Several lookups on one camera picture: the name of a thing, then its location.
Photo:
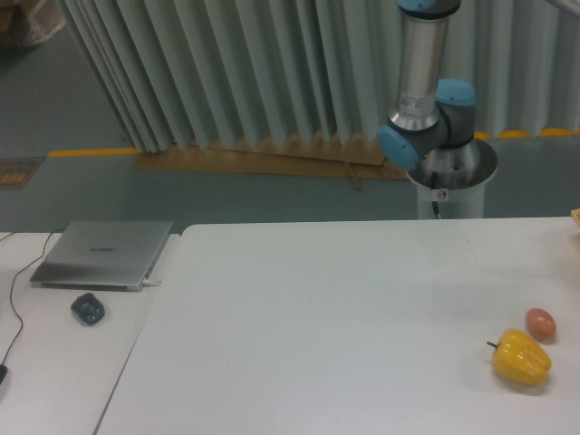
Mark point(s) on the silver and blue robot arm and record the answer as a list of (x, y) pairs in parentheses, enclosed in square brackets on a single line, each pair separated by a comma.
[(431, 127)]

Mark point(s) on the yellow bell pepper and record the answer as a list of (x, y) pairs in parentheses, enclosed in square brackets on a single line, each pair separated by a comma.
[(518, 357)]

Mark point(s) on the flat brown cardboard sheet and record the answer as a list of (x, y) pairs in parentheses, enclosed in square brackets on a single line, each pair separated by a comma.
[(355, 161)]

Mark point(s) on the white usb plug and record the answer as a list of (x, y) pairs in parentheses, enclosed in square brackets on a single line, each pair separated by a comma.
[(148, 283)]

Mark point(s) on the silver laptop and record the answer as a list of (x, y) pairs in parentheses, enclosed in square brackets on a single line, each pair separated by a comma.
[(106, 255)]

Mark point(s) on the pale green folding curtain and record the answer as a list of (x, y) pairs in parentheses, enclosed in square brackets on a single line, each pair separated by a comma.
[(206, 72)]

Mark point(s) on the small black tray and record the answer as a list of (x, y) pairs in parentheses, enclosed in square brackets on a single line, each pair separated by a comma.
[(88, 309)]

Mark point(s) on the brown egg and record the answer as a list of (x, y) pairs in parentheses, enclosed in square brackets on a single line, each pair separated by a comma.
[(540, 324)]

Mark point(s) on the wooden board edge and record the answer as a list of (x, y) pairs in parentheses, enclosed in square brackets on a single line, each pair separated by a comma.
[(575, 214)]

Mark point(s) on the black device at edge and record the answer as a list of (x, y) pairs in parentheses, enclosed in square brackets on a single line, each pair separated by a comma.
[(3, 372)]

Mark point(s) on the cardboard boxes in corner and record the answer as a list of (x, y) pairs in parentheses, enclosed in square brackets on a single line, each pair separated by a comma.
[(29, 23)]

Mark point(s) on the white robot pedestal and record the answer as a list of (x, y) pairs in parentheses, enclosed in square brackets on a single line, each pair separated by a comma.
[(455, 194)]

